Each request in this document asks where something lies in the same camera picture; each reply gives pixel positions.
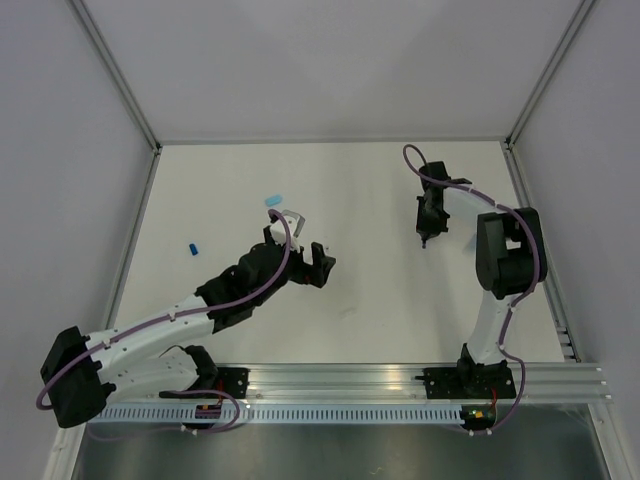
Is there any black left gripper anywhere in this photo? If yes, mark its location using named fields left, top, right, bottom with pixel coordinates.
left=252, top=227, right=335, bottom=307

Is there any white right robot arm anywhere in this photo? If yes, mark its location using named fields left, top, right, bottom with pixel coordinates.
left=416, top=161, right=548, bottom=400

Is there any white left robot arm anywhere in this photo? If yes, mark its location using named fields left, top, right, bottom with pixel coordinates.
left=36, top=224, right=336, bottom=428

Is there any light blue pen cap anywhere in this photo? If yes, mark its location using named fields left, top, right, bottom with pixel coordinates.
left=264, top=194, right=283, bottom=208

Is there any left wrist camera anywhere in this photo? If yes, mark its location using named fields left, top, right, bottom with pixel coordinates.
left=268, top=210, right=305, bottom=253

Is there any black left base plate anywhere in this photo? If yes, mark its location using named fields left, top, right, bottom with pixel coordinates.
left=159, top=367, right=250, bottom=399

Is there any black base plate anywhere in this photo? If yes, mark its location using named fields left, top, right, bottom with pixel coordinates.
left=159, top=367, right=250, bottom=399
left=415, top=362, right=517, bottom=400

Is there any white slotted cable duct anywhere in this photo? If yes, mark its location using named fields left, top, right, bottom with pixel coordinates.
left=93, top=402, right=464, bottom=425

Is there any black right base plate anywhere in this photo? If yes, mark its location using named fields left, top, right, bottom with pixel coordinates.
left=415, top=362, right=517, bottom=400

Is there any aluminium mounting rail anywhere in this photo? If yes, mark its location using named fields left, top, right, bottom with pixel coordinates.
left=237, top=363, right=613, bottom=404

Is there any right aluminium frame post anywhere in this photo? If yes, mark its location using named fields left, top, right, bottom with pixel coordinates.
left=504, top=0, right=599, bottom=150

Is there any aluminium frame post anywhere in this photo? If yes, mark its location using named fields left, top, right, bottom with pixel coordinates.
left=66, top=0, right=162, bottom=154
left=504, top=0, right=599, bottom=150

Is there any left aluminium frame post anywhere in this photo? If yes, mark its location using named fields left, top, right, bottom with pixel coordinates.
left=66, top=0, right=162, bottom=154

